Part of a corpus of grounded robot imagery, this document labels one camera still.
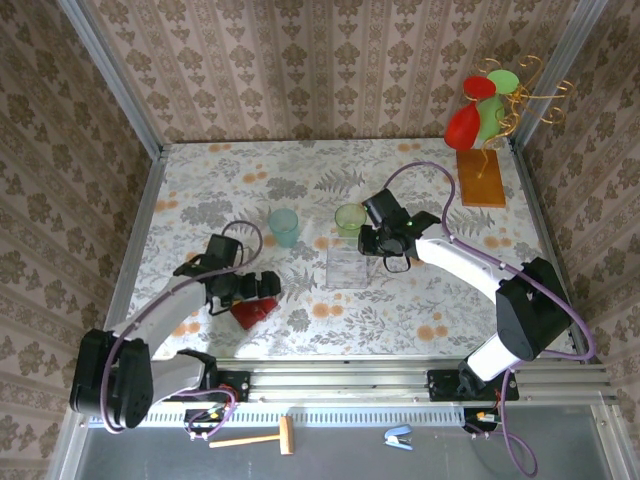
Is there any green plastic cup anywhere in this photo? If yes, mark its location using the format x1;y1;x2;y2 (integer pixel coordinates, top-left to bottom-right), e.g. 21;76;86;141
333;203;369;239

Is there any clear acrylic box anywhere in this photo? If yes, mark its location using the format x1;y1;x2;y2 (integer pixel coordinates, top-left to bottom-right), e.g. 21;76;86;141
324;234;371;290

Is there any blue-green plastic cup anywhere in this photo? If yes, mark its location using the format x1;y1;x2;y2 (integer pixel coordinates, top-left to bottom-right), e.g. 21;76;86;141
267;208;301;249

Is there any red plastic wine glass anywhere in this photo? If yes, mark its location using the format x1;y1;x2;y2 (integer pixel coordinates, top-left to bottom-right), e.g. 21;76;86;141
443;75;498;151

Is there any wooden mallet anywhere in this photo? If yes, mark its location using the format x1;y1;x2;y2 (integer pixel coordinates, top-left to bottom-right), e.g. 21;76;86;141
208;414;295;456

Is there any green plastic wine glass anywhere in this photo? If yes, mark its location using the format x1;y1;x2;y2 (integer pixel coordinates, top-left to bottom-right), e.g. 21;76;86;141
476;68;521;143

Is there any blue stapler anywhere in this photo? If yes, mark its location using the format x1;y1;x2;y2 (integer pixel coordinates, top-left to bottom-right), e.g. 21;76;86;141
383;424;415;452

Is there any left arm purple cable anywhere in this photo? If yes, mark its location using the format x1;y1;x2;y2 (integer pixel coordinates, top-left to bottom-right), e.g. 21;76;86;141
99;219;265;441

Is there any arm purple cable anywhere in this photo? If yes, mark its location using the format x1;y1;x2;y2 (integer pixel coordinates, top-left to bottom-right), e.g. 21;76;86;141
384;161;599;479
99;219;265;441

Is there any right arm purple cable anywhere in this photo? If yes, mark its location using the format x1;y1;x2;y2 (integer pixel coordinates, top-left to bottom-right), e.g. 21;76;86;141
384;161;599;479

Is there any gold wire stand wooden base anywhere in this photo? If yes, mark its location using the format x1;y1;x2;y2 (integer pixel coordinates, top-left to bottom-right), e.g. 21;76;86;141
455;54;574;209

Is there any aluminium side rail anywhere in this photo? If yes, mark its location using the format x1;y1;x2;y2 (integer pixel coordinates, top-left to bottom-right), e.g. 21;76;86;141
507;138;601;365
102;143;169;334

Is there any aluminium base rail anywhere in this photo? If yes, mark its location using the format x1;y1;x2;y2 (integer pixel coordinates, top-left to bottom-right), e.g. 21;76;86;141
69;355;619;407

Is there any black connector box with wires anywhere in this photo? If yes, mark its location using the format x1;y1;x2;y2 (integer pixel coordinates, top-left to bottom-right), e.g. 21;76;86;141
184;407;236;441
462;407;501;436

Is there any white slotted cable duct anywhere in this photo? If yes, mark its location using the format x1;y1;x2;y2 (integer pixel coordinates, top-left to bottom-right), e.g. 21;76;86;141
88;405;469;429

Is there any aluminium frame post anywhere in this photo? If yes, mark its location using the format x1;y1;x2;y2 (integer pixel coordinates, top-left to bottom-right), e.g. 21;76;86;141
54;0;166;159
509;0;611;149

